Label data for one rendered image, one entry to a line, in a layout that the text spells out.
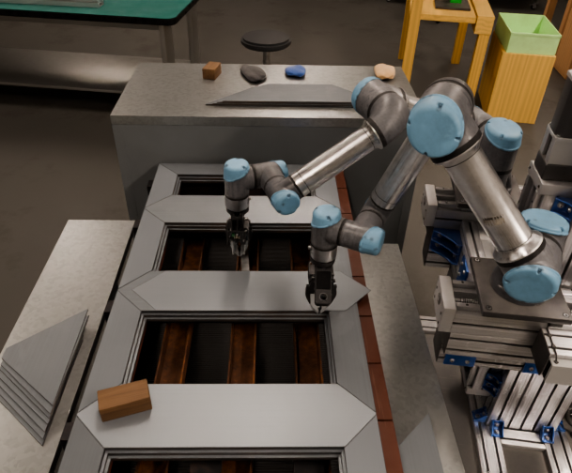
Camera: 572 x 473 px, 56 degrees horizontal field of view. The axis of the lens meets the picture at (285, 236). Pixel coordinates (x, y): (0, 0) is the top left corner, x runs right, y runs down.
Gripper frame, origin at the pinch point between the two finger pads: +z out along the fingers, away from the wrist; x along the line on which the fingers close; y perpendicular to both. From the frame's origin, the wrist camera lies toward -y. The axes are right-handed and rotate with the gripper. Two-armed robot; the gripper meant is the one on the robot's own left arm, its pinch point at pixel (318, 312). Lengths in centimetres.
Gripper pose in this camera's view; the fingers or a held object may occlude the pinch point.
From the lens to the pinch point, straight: 163.4
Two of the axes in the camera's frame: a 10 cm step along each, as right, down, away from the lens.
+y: -0.2, -6.1, 7.9
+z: -0.2, 7.9, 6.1
